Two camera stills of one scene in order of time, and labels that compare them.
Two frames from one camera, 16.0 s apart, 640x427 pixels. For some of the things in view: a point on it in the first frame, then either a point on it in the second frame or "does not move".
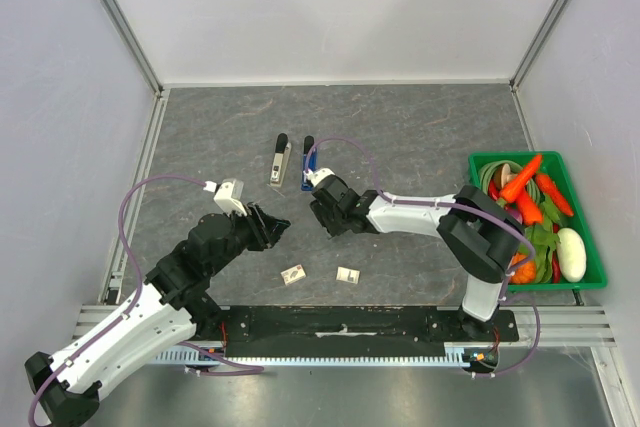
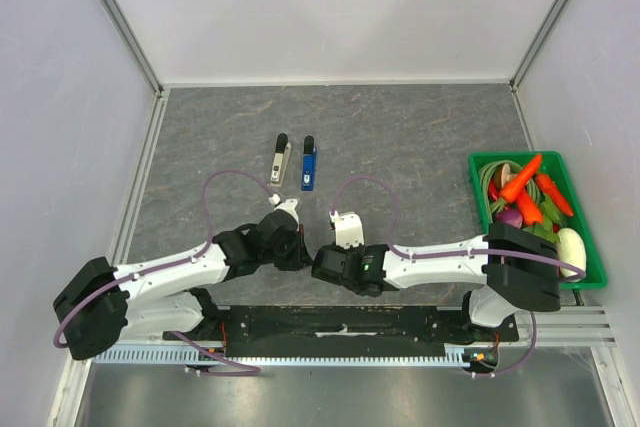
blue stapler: [308, 143] does not move
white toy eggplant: [572, 254] does not move
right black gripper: [322, 214] -> [344, 251]
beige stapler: [282, 153] does not move
